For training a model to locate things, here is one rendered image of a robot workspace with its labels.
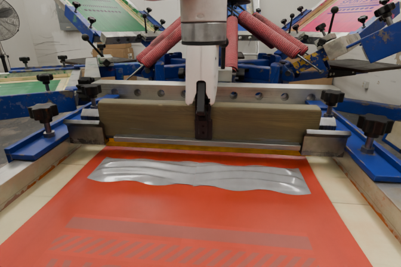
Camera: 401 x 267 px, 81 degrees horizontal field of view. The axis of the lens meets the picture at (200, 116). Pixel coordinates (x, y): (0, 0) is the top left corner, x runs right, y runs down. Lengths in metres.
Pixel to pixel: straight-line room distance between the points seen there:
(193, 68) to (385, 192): 0.31
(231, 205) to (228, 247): 0.07
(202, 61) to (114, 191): 0.24
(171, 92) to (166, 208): 0.39
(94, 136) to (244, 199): 0.30
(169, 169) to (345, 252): 0.27
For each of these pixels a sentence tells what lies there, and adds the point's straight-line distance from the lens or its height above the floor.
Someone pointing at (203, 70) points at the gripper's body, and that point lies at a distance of 0.37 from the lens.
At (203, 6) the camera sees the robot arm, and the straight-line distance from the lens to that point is 0.38.
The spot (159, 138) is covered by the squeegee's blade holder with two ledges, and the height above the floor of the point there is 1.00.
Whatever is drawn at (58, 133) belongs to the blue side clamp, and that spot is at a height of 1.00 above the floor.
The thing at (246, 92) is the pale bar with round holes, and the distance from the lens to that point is 0.66.
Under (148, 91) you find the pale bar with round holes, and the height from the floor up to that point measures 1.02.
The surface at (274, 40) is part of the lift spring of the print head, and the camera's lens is 1.05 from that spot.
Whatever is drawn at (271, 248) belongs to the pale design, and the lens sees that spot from 0.32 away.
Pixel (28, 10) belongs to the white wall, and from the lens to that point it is 5.92.
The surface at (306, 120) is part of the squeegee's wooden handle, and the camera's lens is 0.45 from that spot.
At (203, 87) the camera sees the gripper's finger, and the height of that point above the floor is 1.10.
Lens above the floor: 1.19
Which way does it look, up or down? 21 degrees down
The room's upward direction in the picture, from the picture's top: straight up
